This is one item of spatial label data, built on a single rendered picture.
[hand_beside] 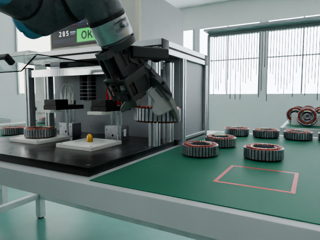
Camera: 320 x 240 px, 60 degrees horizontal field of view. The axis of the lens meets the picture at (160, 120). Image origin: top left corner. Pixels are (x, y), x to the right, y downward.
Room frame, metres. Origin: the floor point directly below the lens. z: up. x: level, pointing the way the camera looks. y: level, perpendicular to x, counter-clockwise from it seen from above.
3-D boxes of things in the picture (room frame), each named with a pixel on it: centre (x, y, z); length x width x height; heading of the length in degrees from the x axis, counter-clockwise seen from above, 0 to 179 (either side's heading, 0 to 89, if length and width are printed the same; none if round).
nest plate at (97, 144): (0.91, 0.23, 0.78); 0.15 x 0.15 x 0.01; 61
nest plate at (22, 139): (1.02, 0.44, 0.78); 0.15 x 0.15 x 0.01; 61
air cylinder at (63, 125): (1.15, 0.38, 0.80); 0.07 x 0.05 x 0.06; 61
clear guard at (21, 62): (1.03, 0.44, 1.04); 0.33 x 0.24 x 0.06; 151
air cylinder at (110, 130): (1.04, 0.16, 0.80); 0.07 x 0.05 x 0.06; 61
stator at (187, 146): (0.86, -0.13, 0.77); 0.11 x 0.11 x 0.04
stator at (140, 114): (0.66, 0.01, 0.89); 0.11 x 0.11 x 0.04
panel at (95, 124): (1.19, 0.22, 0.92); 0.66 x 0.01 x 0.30; 61
